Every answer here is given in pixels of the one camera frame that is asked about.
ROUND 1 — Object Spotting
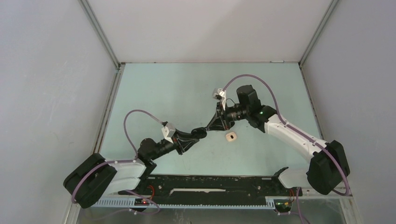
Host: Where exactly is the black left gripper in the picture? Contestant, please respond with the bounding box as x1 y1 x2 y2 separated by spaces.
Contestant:
150 128 198 160

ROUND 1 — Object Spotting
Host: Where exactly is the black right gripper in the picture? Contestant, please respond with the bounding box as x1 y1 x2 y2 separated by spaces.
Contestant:
206 101 249 132

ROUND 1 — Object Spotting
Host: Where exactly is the black oval charging case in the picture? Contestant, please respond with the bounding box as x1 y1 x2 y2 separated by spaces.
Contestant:
191 127 207 139

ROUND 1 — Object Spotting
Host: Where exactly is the pink charging case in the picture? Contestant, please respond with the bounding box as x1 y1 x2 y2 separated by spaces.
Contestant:
225 132 237 142

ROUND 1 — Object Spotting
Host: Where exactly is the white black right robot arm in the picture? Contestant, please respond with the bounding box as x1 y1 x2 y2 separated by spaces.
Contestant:
206 85 350 195

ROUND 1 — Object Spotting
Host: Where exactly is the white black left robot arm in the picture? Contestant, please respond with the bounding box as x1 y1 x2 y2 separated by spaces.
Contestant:
63 128 207 208

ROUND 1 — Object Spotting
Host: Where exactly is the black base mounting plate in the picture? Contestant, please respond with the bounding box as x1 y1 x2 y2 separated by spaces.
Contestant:
118 175 303 206

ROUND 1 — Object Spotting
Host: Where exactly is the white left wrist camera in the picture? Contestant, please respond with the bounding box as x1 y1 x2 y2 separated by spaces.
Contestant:
161 122 176 144

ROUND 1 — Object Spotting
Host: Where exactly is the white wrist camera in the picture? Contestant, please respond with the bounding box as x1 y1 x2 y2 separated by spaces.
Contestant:
212 88 226 101
161 122 176 144

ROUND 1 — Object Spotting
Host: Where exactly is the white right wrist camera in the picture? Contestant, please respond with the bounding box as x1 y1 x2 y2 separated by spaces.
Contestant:
212 88 226 101

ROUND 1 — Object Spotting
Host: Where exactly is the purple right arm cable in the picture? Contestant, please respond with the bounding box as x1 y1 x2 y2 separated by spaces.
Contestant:
222 74 351 197

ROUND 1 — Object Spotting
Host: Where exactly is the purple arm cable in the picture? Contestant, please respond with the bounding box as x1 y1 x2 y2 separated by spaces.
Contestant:
71 109 166 205
222 74 351 197

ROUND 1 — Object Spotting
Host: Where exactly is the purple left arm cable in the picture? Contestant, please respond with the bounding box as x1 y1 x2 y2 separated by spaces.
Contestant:
71 109 166 205

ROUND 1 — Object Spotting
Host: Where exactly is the grey slotted cable duct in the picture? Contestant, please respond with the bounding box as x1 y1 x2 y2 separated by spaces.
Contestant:
92 197 275 209

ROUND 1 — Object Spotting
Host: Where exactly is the aluminium frame rail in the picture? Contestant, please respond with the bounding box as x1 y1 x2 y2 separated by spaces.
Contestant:
63 176 362 224

